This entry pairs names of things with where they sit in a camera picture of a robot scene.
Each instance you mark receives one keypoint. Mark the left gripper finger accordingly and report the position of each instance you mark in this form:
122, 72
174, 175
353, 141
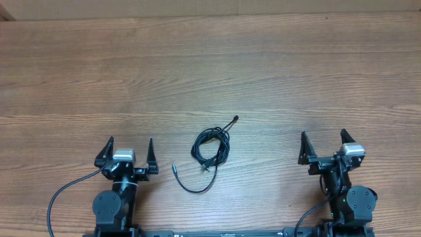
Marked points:
105, 154
151, 159

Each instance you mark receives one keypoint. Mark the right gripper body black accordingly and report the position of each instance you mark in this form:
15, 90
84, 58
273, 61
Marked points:
320, 163

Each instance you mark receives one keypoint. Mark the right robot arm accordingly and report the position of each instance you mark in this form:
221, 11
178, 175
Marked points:
351, 206

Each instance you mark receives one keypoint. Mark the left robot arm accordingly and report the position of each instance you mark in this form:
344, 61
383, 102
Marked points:
114, 209

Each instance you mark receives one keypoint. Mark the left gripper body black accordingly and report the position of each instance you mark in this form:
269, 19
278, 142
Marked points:
138, 175

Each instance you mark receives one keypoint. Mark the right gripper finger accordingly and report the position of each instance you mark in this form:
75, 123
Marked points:
346, 137
307, 153

